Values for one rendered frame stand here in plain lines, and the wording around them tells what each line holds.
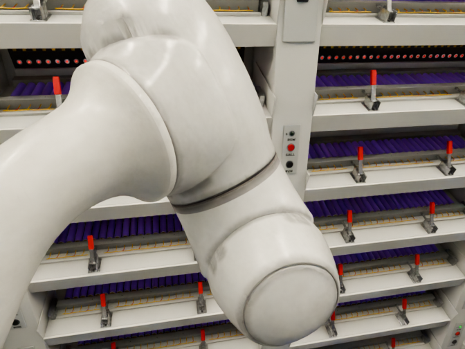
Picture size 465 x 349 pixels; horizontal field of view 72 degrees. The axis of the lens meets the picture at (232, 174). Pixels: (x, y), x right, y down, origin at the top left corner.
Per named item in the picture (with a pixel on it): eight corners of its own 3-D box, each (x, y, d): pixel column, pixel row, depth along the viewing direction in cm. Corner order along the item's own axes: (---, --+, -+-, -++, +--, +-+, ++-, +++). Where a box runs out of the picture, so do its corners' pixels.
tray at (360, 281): (459, 285, 110) (483, 262, 101) (290, 310, 100) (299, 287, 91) (423, 237, 125) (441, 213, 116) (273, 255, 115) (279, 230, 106)
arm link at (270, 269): (303, 241, 38) (259, 140, 34) (388, 329, 23) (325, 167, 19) (221, 284, 37) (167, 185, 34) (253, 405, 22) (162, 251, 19)
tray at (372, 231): (477, 238, 102) (504, 209, 93) (295, 260, 93) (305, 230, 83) (436, 193, 117) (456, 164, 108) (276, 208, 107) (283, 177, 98)
